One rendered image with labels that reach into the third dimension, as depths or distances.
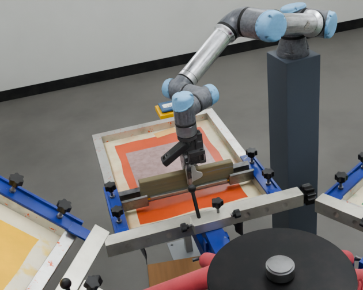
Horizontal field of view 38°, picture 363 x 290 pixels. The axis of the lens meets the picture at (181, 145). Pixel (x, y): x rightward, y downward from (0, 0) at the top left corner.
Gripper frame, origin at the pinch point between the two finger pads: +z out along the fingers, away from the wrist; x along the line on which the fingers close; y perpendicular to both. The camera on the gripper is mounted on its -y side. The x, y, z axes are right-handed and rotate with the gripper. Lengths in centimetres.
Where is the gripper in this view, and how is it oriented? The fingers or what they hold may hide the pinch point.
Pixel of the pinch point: (187, 181)
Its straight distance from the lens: 199.3
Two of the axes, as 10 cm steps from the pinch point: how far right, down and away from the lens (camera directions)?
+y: 9.6, -2.3, 1.7
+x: -2.6, -4.6, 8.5
